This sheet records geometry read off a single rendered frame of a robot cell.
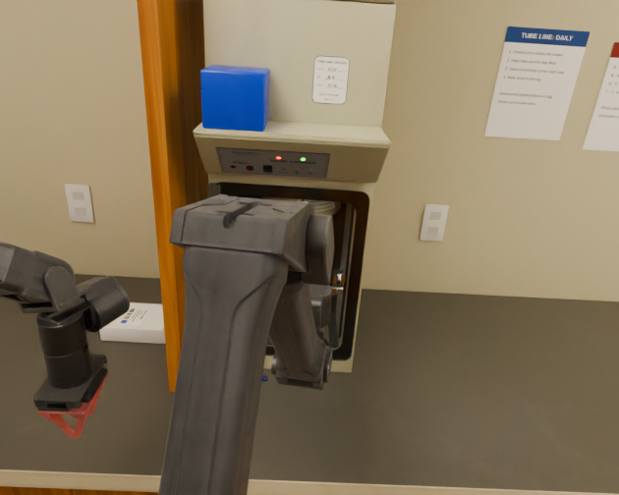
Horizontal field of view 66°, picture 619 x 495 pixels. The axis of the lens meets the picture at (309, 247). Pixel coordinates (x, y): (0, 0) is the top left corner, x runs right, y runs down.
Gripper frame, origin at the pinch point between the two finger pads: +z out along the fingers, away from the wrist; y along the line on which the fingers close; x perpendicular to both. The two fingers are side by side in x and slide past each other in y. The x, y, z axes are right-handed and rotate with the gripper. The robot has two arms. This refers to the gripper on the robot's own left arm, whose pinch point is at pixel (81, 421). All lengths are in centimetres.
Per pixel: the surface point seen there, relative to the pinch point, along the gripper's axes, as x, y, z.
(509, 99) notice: -87, 76, -42
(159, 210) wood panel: -7.4, 24.4, -25.9
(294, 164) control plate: -31, 27, -35
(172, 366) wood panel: -7.4, 24.3, 8.9
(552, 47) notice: -95, 76, -55
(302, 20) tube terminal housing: -31, 33, -58
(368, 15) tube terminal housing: -42, 33, -59
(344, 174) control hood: -40, 29, -33
